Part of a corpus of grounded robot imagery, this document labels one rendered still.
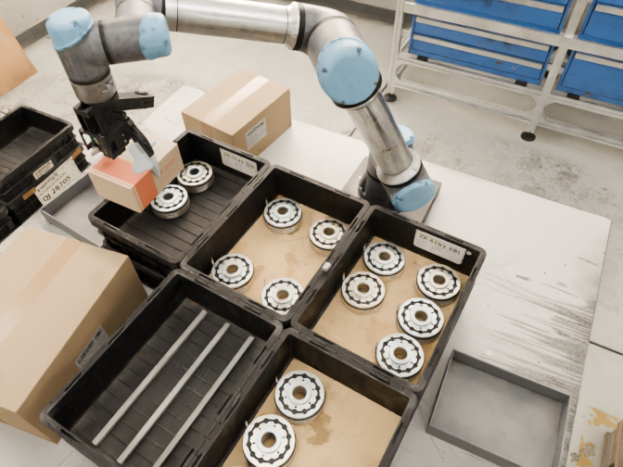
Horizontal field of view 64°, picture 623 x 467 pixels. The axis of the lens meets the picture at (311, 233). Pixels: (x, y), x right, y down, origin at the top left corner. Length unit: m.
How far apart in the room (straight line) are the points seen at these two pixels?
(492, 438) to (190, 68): 2.96
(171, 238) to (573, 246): 1.13
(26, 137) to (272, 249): 1.46
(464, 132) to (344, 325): 2.04
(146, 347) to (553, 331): 1.00
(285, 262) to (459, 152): 1.80
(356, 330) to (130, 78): 2.76
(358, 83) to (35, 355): 0.86
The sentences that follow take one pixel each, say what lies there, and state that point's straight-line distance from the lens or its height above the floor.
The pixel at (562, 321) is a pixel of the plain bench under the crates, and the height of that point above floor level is 0.70.
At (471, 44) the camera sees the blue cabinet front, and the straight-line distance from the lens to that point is 2.91.
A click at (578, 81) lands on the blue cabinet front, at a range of 2.91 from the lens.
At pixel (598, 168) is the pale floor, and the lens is 3.08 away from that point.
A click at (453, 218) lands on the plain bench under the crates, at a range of 1.59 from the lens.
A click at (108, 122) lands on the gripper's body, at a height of 1.24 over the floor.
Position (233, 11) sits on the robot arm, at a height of 1.37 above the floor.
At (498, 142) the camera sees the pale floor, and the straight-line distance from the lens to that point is 3.03.
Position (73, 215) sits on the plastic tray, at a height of 0.70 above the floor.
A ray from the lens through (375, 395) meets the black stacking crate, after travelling 1.08.
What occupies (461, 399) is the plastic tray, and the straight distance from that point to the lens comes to 1.28.
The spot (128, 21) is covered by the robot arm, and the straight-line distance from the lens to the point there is 0.98.
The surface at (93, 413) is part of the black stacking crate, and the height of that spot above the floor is 0.83.
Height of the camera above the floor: 1.86
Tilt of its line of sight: 51 degrees down
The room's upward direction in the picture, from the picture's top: 2 degrees counter-clockwise
